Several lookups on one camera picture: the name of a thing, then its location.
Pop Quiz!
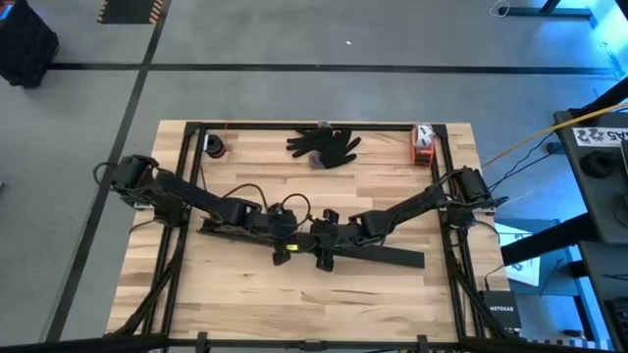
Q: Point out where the black side desk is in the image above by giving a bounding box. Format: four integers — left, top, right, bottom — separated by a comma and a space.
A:
578, 239, 628, 353
552, 108, 628, 246

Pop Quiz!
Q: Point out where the orange tape dispenser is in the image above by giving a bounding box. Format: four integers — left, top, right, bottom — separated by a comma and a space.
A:
409, 123, 437, 167

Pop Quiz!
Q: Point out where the black tape roll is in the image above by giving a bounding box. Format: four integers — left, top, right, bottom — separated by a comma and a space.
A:
203, 132, 228, 159

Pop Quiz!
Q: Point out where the black equipment case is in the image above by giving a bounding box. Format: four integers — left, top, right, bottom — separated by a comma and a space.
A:
0, 0, 60, 89

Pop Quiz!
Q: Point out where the hazard striped floor mat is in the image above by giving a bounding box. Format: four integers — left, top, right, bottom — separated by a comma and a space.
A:
96, 0, 164, 25

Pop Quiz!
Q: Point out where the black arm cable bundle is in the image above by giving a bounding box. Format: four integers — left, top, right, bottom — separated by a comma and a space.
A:
448, 225, 507, 339
105, 215, 190, 339

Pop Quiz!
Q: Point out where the black Netgear switch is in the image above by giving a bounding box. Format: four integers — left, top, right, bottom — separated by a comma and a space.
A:
478, 289, 523, 335

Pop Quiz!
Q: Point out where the black desk foot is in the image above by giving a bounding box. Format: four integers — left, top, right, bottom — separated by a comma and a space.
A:
504, 0, 598, 21

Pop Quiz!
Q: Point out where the yellow network cable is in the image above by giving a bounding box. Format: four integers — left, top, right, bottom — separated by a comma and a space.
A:
482, 100, 628, 169

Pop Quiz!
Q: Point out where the white paper sheet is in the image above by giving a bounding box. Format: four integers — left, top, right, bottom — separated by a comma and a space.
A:
493, 223, 542, 288

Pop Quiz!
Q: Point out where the black left camera cable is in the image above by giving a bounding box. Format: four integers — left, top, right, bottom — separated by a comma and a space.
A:
221, 182, 314, 223

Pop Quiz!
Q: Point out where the black rig crossbar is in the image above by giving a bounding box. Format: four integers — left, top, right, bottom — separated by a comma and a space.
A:
0, 332, 628, 353

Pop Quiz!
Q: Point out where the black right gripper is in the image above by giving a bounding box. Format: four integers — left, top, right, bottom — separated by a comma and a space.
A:
311, 209, 363, 273

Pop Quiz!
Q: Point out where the white label sign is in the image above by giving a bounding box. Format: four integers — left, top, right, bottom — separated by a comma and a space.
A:
571, 126, 628, 147

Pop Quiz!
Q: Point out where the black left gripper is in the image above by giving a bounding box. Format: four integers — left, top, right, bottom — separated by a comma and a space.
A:
262, 204, 303, 267

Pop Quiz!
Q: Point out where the black slotted cable raceway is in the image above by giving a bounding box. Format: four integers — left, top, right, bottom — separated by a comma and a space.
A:
197, 217, 325, 257

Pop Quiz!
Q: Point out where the black raceway cover strip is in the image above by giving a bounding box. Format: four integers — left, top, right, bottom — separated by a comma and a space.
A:
321, 242, 427, 270

